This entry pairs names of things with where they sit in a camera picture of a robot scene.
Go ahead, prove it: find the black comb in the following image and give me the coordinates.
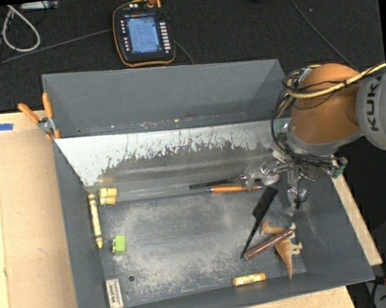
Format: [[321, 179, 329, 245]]
[[231, 185, 286, 260]]

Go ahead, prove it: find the orange pen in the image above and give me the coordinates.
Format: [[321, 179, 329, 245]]
[[207, 180, 265, 197]]

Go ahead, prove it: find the black pen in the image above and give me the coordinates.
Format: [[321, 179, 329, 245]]
[[188, 176, 245, 190]]

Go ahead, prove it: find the brown marker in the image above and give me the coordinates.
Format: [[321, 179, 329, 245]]
[[240, 228, 297, 262]]

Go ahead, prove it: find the tan toy dinosaur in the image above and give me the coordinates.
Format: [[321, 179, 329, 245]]
[[258, 216, 307, 283]]

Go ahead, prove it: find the orange crayon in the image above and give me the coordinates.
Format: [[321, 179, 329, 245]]
[[232, 272, 267, 287]]

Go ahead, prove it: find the grey metal bin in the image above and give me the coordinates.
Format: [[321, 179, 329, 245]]
[[40, 37, 379, 308]]

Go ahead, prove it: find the short yellow crayon stub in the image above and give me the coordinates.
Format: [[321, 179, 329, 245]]
[[98, 194, 118, 207], [98, 185, 119, 199]]

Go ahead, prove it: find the green block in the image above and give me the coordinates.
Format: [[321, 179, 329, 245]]
[[109, 234, 128, 257]]

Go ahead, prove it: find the long yellow crayon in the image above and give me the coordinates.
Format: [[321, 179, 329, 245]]
[[86, 192, 105, 251]]

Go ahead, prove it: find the white printed label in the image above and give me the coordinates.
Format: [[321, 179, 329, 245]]
[[105, 278, 125, 308]]

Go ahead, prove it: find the brown cardboard board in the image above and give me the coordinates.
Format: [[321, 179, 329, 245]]
[[0, 126, 80, 308]]

